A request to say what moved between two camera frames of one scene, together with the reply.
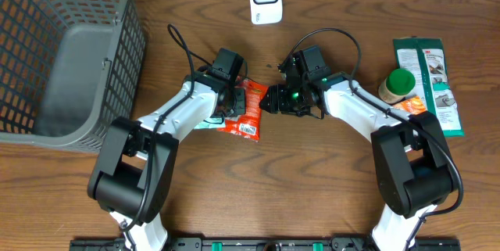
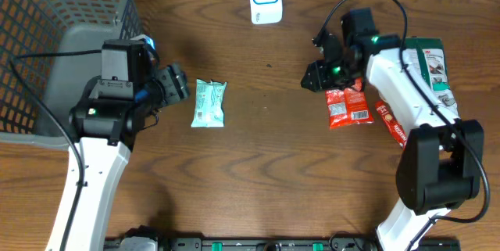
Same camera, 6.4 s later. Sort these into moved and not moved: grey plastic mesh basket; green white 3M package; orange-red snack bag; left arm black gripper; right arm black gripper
Moved: orange-red snack bag; right arm black gripper; left arm black gripper
Not moved: green white 3M package; grey plastic mesh basket
